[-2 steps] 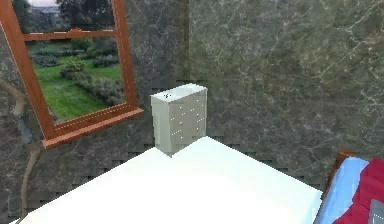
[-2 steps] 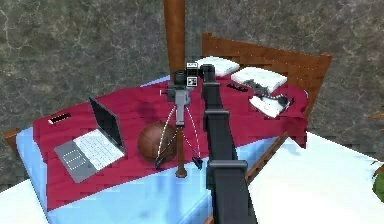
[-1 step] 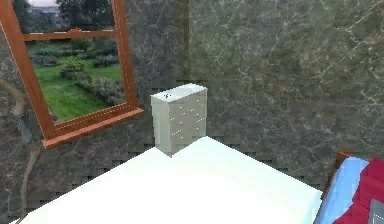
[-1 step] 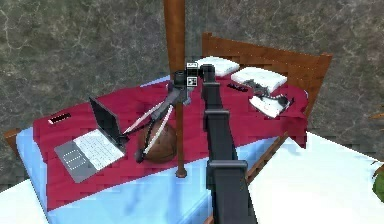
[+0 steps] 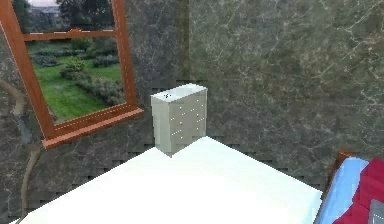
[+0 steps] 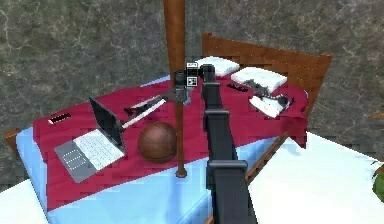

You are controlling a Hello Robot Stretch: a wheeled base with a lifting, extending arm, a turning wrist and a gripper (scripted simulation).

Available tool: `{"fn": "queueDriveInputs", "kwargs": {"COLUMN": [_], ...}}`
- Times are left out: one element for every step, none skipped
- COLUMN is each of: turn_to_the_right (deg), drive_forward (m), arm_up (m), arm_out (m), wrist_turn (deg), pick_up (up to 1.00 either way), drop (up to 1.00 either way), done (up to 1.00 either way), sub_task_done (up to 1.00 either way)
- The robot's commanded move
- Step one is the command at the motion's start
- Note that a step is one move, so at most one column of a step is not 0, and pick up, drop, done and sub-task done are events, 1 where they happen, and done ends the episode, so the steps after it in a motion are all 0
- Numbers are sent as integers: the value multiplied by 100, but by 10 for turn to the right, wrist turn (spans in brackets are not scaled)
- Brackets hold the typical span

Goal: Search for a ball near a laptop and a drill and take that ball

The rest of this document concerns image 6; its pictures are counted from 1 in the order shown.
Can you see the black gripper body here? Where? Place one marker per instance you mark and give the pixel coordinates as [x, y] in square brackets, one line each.
[181, 95]

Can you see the brown basketball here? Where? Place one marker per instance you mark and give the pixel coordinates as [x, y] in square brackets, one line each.
[157, 142]

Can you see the black remote control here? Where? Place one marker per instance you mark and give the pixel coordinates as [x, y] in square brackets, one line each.
[237, 87]

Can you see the red blanket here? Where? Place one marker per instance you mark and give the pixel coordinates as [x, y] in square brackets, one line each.
[253, 123]

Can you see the grey black drill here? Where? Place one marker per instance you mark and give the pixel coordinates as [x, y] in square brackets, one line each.
[258, 87]

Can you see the brown wooden baseball bat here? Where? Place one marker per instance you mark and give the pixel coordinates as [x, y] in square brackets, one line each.
[174, 40]

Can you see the green house plant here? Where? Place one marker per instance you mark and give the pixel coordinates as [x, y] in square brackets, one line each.
[379, 185]

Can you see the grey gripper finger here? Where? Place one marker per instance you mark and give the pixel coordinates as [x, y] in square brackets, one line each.
[143, 115]
[146, 103]

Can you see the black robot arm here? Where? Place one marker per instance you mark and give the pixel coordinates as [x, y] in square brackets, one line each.
[224, 146]

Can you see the grey open laptop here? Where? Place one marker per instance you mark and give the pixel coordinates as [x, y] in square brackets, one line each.
[95, 146]

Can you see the white pillow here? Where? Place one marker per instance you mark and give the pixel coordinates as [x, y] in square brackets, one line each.
[223, 66]
[263, 77]

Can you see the wooden bed with blue mattress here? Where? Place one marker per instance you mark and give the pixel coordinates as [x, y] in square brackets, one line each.
[140, 200]

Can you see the black phone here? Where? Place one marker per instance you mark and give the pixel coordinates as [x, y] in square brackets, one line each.
[59, 118]

